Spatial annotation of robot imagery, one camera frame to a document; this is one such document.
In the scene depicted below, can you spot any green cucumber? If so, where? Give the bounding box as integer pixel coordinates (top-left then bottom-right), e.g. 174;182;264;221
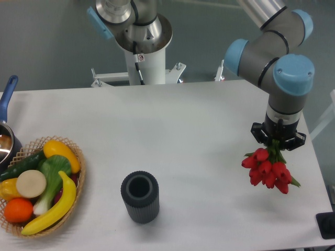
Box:
1;151;46;182

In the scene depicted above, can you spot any black cable on pedestal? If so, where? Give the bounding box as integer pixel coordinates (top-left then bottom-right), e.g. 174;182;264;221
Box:
132;41;146;86

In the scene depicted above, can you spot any yellow banana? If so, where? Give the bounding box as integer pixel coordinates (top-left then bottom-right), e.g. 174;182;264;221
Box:
21;171;76;236

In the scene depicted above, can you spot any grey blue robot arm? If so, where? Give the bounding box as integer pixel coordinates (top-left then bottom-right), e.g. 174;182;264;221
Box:
224;1;315;151

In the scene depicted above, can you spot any orange fruit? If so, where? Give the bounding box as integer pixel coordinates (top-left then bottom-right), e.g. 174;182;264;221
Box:
4;198;33;223

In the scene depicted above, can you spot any green bok choy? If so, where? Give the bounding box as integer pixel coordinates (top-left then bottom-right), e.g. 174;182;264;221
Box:
33;155;71;216

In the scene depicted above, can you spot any black device at edge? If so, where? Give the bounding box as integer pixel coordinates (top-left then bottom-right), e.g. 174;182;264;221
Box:
316;212;335;239

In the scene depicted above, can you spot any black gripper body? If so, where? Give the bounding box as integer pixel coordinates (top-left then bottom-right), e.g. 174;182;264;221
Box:
264;112;299;139

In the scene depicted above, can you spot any blue handled saucepan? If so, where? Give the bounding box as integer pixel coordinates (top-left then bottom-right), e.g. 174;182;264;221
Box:
1;75;22;174

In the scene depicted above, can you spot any woven wicker basket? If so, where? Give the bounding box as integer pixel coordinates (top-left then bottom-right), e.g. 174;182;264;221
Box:
1;135;86;238

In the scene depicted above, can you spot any red tulip bouquet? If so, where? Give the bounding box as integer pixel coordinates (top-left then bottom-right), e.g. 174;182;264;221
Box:
241;140;301;194

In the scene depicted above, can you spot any yellow bell pepper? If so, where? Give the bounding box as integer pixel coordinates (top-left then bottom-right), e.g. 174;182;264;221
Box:
1;178;22;201

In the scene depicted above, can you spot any beige round disc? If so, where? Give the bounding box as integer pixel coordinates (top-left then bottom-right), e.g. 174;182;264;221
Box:
16;170;47;198

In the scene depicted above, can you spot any yellow squash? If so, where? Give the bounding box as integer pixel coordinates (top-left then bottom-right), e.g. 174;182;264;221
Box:
43;140;81;174

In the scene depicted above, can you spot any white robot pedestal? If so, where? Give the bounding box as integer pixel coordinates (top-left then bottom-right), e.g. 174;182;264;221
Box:
91;48;186;87

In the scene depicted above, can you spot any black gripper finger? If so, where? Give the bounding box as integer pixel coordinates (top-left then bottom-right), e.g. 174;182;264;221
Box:
251;122;272;145
282;132;306;151

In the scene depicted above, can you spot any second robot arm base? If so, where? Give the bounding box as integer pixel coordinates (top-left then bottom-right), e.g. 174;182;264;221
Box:
86;1;173;54

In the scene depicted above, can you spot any dark grey ribbed vase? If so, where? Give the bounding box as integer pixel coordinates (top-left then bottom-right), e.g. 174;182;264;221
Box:
120;171;160;224

